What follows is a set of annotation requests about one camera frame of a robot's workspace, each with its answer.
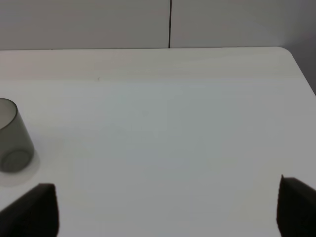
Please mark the grey translucent cup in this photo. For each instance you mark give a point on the grey translucent cup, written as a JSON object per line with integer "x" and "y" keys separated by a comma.
{"x": 16, "y": 147}

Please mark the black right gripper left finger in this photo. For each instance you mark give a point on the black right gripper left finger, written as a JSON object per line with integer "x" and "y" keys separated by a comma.
{"x": 34, "y": 214}

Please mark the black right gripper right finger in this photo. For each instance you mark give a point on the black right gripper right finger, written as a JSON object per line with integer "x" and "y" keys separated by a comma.
{"x": 296, "y": 208}

